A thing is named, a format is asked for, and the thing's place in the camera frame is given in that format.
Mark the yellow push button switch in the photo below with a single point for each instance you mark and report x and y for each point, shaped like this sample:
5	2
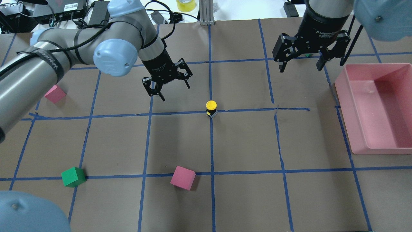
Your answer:
211	108

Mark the black power adapter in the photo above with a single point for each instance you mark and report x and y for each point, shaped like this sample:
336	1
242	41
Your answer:
290	9

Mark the pink cube far left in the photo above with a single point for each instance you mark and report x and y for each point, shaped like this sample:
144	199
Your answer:
55	94

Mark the green cube near base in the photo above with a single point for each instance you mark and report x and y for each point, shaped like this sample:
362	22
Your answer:
73	177

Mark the pink cube centre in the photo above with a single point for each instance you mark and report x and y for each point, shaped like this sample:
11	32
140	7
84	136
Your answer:
183	178

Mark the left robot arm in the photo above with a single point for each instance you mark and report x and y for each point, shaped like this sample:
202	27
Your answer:
113	49

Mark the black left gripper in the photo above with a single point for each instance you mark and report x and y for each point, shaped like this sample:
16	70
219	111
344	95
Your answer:
158	63

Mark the pink plastic bin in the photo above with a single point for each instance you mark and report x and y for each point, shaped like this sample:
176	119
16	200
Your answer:
376	104

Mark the aluminium frame post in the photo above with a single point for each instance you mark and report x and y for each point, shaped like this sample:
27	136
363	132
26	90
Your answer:
206	12

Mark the pink cube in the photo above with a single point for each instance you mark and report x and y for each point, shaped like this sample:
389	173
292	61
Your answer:
183	178
55	94

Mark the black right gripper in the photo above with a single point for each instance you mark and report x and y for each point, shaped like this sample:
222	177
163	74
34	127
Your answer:
316	26

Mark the yellow tape roll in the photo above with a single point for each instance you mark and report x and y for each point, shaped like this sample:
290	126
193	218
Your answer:
186	5

